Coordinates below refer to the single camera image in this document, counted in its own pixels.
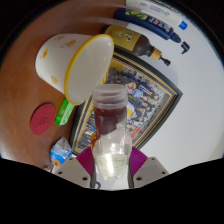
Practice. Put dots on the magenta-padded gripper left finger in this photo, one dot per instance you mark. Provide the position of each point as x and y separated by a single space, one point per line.
71 171

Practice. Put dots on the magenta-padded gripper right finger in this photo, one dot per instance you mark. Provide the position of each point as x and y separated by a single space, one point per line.
150 171

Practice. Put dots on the clear plastic drink bottle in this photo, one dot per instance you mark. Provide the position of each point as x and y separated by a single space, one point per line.
110 133

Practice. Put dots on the blue tissue pack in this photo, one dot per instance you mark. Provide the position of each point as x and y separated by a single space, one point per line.
60 151

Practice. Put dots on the small green pack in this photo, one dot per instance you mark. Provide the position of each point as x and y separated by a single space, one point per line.
64 112

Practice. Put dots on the flat round red coaster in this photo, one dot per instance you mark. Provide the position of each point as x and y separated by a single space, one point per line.
42 119

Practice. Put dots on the framed group picture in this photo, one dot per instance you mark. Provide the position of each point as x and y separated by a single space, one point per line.
150 96

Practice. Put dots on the white mug with yellow rim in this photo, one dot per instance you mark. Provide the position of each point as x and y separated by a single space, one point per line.
60 63

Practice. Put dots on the brown pump bottle yellow label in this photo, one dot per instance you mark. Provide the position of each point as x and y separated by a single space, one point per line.
130 38

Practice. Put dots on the dark blue pump bottle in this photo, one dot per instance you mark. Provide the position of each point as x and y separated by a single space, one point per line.
146 21

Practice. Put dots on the white lotion bottle blue cap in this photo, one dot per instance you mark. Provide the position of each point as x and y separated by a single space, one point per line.
156 10

